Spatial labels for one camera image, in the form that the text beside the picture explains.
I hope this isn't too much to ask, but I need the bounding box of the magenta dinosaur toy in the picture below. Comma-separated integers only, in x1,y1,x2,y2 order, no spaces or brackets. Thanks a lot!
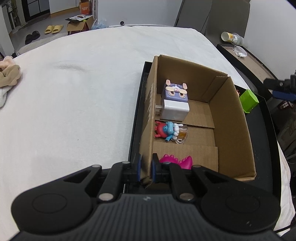
159,154,193,170

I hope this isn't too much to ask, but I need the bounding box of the blue smurf figurine red hat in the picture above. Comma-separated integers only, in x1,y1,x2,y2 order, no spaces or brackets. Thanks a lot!
154,121,188,144

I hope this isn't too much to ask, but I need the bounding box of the green hexagonal container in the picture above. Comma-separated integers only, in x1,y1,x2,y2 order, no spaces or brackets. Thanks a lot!
239,89,259,113

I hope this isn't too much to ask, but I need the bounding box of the brown cardboard box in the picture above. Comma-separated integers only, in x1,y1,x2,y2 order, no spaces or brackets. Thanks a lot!
139,55,256,184

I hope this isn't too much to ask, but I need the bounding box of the purple cube bunny toy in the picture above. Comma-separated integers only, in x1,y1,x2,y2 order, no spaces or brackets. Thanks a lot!
162,79,188,102

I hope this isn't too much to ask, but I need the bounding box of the white charger plug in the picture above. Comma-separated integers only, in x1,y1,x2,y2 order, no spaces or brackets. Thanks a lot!
155,99,190,121

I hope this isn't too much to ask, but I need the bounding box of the black framed brown board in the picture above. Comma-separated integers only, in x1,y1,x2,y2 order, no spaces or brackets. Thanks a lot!
216,44,277,100

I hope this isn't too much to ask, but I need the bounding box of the black shallow tray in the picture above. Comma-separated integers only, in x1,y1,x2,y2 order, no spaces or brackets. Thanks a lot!
128,62,281,200

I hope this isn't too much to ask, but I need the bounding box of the white face mask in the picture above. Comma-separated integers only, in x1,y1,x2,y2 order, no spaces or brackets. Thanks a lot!
232,45,247,58

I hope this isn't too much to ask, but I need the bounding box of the tipped white yellow cup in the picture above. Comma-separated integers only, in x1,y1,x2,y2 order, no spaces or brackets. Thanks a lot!
221,32,244,46

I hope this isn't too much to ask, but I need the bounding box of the white bed sheet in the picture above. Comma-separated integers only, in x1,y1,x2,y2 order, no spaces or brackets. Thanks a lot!
0,24,292,241

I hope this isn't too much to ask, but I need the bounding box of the grey upright panel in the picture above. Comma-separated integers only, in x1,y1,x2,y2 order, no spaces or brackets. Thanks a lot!
175,0,250,45

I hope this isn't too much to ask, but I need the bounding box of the beige crumpled blanket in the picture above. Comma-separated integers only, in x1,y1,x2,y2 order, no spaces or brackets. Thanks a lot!
0,55,22,109

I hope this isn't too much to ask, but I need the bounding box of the blue plastic bag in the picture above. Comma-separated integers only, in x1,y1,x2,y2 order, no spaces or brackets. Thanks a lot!
91,18,108,30

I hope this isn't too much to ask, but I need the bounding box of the open cardboard box on floor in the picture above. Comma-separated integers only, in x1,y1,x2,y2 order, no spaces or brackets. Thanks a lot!
67,14,94,35

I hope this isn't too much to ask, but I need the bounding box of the yellow slippers pair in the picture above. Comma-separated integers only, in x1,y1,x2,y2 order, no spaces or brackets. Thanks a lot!
44,25,64,35

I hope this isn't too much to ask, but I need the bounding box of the black slippers pair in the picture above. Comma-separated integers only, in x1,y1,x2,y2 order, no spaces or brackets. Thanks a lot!
25,31,40,45

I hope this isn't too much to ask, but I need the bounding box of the orange carton box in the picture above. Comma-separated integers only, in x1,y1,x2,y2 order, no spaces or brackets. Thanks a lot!
79,0,92,15

